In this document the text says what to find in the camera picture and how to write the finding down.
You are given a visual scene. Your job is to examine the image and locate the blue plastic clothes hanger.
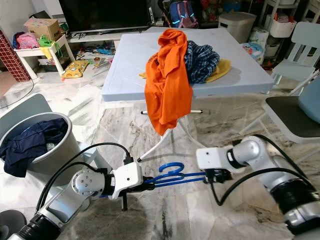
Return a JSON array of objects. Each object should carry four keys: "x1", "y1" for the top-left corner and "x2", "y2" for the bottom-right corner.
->
[{"x1": 145, "y1": 162, "x2": 209, "y2": 189}]

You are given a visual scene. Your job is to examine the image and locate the orange shirt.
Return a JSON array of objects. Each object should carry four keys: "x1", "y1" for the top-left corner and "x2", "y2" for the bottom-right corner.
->
[{"x1": 144, "y1": 28, "x2": 194, "y2": 137}]

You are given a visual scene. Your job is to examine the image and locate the navy blue garment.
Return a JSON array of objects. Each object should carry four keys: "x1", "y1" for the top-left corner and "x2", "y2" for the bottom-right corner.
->
[{"x1": 0, "y1": 118, "x2": 69, "y2": 179}]

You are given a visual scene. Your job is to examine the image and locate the grey laundry bucket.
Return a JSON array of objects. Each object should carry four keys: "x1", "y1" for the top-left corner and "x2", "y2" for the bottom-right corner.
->
[{"x1": 2, "y1": 112, "x2": 81, "y2": 184}]

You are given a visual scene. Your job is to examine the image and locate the grey metal folding chair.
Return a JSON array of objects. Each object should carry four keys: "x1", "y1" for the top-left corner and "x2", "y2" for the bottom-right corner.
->
[{"x1": 255, "y1": 70, "x2": 320, "y2": 147}]

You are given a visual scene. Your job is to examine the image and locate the yellow cloth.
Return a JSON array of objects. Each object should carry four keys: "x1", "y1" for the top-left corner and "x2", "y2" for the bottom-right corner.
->
[{"x1": 139, "y1": 59, "x2": 233, "y2": 84}]

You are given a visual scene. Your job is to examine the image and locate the blue plaid shirt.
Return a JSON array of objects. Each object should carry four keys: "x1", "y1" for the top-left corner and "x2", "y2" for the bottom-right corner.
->
[{"x1": 184, "y1": 41, "x2": 221, "y2": 85}]

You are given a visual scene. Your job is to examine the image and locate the white plastic folding table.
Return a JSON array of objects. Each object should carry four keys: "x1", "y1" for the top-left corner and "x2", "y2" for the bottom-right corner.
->
[{"x1": 101, "y1": 27, "x2": 277, "y2": 162}]

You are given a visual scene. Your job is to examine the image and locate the light blue plastic chair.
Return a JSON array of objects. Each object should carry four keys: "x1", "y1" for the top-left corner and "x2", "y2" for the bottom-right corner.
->
[{"x1": 0, "y1": 93, "x2": 98, "y2": 171}]

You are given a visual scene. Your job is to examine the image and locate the yellow patterned toy bag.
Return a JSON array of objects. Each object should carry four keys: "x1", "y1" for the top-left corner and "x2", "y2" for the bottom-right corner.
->
[{"x1": 62, "y1": 60, "x2": 90, "y2": 81}]

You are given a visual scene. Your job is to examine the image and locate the white lidded bin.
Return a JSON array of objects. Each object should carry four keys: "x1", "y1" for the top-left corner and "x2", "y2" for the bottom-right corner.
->
[{"x1": 218, "y1": 11, "x2": 258, "y2": 44}]

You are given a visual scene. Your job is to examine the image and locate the small white kids table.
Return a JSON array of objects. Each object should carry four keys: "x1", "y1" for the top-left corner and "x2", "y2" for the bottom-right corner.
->
[{"x1": 14, "y1": 34, "x2": 76, "y2": 81}]

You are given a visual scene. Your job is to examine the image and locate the small white plastic chair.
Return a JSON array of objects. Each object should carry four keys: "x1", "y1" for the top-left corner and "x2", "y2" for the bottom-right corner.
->
[{"x1": 271, "y1": 21, "x2": 320, "y2": 87}]

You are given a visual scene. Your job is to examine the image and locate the white storage basket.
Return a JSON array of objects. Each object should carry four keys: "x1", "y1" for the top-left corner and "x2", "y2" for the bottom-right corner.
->
[{"x1": 270, "y1": 15, "x2": 299, "y2": 39}]

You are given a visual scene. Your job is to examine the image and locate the blue pink backpack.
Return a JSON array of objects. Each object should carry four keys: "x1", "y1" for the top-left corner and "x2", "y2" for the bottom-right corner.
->
[{"x1": 169, "y1": 0, "x2": 201, "y2": 29}]

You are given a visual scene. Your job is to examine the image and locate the pink bag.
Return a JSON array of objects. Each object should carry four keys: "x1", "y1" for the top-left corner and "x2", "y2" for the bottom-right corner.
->
[{"x1": 16, "y1": 33, "x2": 40, "y2": 50}]

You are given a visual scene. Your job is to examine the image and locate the green toy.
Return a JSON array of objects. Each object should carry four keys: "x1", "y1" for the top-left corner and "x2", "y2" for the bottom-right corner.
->
[{"x1": 40, "y1": 35, "x2": 56, "y2": 51}]

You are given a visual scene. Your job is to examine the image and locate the black television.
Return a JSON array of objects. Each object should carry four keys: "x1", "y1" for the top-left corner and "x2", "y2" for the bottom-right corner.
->
[{"x1": 58, "y1": 0, "x2": 151, "y2": 34}]

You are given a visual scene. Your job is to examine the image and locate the brown cardboard box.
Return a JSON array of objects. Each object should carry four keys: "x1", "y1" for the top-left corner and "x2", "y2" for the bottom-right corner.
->
[{"x1": 24, "y1": 18, "x2": 64, "y2": 42}]

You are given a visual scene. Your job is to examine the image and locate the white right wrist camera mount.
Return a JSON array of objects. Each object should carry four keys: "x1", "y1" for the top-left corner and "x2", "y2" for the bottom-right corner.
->
[{"x1": 196, "y1": 146, "x2": 234, "y2": 173}]

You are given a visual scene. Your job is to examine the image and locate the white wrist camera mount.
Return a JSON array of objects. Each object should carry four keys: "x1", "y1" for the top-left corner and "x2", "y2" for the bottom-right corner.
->
[
  {"x1": 111, "y1": 161, "x2": 143, "y2": 201},
  {"x1": 196, "y1": 146, "x2": 234, "y2": 173}
]

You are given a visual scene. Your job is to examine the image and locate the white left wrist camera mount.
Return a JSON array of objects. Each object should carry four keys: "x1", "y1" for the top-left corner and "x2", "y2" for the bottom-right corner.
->
[{"x1": 111, "y1": 161, "x2": 143, "y2": 201}]

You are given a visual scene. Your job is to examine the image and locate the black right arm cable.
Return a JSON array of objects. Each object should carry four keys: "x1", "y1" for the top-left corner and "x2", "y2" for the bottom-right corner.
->
[{"x1": 210, "y1": 167, "x2": 320, "y2": 207}]

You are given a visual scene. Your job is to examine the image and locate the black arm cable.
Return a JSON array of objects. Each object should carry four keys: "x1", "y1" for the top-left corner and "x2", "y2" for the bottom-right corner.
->
[
  {"x1": 50, "y1": 161, "x2": 96, "y2": 211},
  {"x1": 42, "y1": 142, "x2": 133, "y2": 218},
  {"x1": 210, "y1": 167, "x2": 320, "y2": 207}
]

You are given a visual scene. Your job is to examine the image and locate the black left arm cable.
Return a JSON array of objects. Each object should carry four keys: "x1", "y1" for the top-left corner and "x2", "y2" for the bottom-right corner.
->
[
  {"x1": 42, "y1": 142, "x2": 133, "y2": 218},
  {"x1": 50, "y1": 161, "x2": 96, "y2": 211}
]

